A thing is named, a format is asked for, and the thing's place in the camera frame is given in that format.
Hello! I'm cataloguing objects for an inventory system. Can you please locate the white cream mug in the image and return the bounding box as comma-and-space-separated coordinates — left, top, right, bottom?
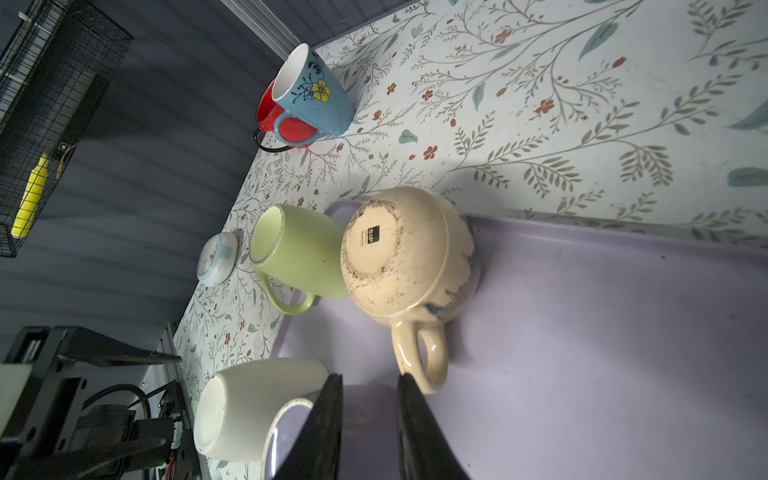
193, 358, 329, 463

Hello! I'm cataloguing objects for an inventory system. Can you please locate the purple mug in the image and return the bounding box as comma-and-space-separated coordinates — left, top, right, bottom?
261, 390, 320, 480

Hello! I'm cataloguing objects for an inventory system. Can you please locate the red mug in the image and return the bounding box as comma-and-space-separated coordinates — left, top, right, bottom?
253, 81, 319, 153

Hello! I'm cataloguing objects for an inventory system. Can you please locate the clear tape roll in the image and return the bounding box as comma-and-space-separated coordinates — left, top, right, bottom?
196, 232, 238, 287

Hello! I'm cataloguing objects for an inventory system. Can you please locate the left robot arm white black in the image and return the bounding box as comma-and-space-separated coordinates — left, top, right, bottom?
1, 326, 203, 479

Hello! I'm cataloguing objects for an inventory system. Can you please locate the yellow marker pen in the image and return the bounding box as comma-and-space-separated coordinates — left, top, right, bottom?
11, 153, 49, 239

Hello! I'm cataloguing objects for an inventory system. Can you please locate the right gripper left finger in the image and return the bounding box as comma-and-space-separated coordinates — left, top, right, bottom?
274, 374, 343, 479

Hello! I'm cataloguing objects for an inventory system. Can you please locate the beige ceramic teapot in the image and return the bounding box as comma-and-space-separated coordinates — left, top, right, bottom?
340, 187, 481, 394

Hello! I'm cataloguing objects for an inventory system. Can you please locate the blue floral mug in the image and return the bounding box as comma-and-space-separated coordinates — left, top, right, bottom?
272, 43, 356, 145

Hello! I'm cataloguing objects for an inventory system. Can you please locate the floral table mat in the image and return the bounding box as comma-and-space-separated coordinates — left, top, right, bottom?
173, 0, 768, 480

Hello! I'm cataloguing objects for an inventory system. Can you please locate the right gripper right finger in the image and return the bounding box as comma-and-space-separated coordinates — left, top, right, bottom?
397, 374, 469, 480

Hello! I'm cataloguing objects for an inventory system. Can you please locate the light green mug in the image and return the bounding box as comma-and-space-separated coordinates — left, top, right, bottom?
249, 204, 349, 316

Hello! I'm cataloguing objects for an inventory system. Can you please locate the lilac plastic tray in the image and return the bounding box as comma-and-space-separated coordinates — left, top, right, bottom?
272, 215, 767, 479

